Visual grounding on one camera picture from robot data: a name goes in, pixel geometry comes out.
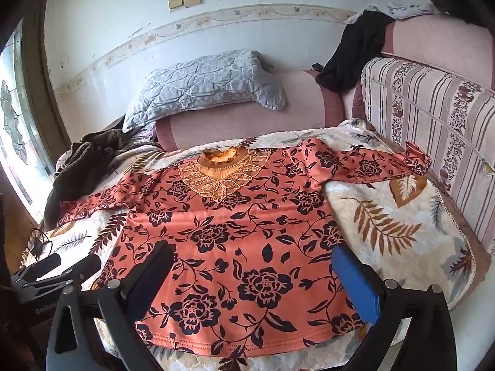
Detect grey quilted pillow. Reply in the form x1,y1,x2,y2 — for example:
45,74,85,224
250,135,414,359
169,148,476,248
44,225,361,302
122,49,287,133

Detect orange floral shirt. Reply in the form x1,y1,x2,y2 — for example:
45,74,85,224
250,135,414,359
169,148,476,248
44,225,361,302
58,138,433,358

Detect black cable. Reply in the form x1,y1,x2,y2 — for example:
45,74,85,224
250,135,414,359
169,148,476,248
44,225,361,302
23,228,54,259

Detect patterned glass window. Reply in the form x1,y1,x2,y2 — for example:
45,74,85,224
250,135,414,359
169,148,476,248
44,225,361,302
0,19,55,217

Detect black garment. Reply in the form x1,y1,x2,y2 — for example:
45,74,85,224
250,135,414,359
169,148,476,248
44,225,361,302
315,10,395,93

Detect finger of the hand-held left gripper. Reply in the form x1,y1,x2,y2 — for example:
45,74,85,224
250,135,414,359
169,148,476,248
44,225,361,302
37,254,102,291
23,254,62,281

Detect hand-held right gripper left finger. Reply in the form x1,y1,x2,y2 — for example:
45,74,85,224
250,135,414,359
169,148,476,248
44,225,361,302
45,240,174,371

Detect dark brown cloth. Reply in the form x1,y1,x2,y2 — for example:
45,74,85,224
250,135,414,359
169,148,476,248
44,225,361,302
44,129,155,228

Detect pale lavender cloth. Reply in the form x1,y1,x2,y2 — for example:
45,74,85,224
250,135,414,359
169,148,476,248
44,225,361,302
344,2,441,24

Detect pink back cushion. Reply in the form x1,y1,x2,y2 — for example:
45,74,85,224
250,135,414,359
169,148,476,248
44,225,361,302
381,12,495,89

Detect striped floral cushion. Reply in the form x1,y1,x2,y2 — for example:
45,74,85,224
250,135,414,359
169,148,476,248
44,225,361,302
361,57,495,256

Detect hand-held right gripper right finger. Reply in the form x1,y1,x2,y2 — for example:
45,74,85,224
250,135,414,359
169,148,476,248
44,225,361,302
332,244,458,371

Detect cream leaf-print blanket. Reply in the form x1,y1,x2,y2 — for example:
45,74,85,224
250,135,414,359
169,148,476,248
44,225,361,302
21,118,492,371

